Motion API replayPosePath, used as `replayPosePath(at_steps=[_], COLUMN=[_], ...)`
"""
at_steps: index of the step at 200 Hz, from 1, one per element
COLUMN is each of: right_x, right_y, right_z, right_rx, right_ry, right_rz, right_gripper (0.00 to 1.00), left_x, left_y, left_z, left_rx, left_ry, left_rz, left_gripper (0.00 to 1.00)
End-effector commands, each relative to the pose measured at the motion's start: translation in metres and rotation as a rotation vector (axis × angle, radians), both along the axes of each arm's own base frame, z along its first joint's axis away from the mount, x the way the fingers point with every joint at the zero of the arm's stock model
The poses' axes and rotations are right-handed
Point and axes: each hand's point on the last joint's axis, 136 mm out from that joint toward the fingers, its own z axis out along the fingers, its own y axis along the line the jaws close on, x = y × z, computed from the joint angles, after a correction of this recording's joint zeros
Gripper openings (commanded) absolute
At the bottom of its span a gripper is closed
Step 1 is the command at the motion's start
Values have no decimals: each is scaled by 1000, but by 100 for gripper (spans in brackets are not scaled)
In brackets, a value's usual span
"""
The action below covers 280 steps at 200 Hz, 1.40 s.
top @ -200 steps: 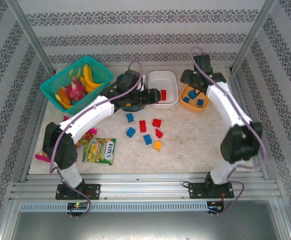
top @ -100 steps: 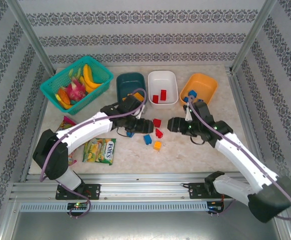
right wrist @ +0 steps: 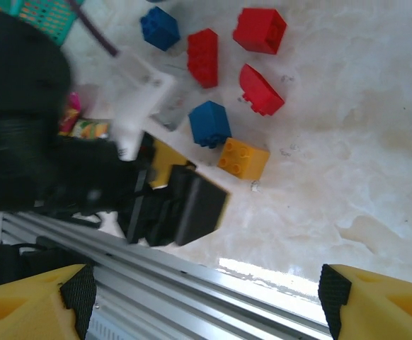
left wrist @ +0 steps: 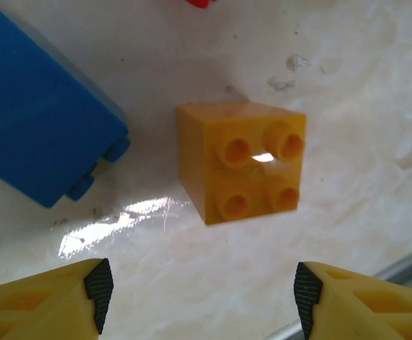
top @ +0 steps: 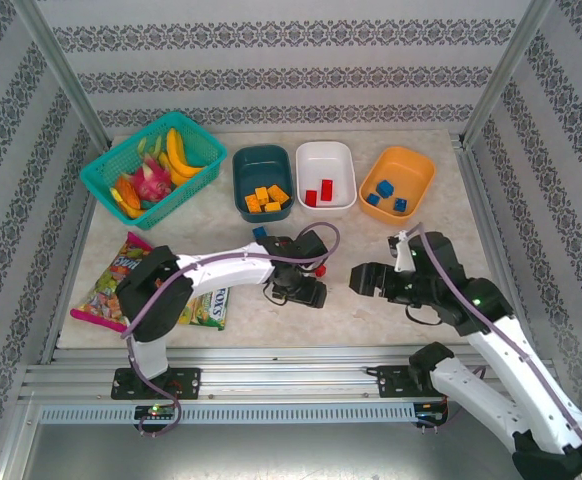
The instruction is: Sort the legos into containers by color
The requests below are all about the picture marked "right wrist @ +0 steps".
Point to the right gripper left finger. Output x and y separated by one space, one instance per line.
22 308

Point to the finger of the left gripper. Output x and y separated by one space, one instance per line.
199 209
165 161

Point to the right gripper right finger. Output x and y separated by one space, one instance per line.
386 308

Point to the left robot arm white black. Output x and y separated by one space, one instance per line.
138 88

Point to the pink candy bag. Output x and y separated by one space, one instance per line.
72 106

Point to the blue square lego brick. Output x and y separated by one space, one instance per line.
160 28
209 124

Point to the yellow square lego brick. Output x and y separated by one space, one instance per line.
243 157

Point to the teal plastic mesh basket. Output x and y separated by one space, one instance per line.
46 17

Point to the red long lego brick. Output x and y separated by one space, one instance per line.
202 58

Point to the red rounded lego brick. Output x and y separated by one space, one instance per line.
261 90

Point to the red square lego brick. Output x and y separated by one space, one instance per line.
261 30

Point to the aluminum base rail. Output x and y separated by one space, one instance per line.
156 276

